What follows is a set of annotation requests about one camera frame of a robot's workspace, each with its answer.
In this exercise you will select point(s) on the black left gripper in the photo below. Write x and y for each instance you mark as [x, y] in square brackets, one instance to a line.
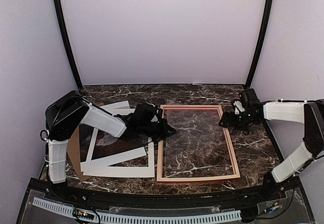
[164, 132]

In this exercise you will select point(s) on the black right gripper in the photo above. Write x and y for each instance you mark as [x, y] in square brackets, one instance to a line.
[232, 122]

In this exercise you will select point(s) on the clear glass pane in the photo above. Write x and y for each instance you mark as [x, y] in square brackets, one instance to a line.
[195, 143]

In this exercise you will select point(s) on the red wooden picture frame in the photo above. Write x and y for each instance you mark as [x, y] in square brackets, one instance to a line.
[197, 178]

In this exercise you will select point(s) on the canyon photo print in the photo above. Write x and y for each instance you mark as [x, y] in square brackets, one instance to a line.
[101, 149]

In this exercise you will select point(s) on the white photo mat board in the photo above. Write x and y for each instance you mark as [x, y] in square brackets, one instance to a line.
[121, 171]

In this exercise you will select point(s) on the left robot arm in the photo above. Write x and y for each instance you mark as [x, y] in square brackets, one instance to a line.
[67, 113]

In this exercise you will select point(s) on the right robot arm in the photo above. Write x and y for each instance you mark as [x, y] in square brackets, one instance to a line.
[290, 120]

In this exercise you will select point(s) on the brown cardboard backing board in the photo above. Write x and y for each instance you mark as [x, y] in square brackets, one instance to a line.
[73, 152]

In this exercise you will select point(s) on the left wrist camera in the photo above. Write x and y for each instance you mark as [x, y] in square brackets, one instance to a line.
[145, 112]

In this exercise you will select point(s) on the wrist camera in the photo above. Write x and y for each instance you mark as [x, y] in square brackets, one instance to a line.
[247, 99]
[145, 112]

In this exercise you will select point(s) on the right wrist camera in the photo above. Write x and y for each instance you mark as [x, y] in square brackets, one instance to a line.
[247, 99]

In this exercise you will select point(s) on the black right enclosure post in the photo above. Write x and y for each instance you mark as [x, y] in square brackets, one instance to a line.
[260, 42]

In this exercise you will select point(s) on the black enclosure post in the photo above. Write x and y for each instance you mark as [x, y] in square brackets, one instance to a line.
[260, 42]
[67, 44]

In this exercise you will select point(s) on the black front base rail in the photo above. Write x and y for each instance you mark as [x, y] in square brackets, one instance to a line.
[247, 198]

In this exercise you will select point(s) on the white slotted cable duct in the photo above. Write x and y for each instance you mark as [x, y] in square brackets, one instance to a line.
[132, 215]

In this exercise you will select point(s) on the black left enclosure post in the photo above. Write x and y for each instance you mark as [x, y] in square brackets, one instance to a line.
[67, 44]

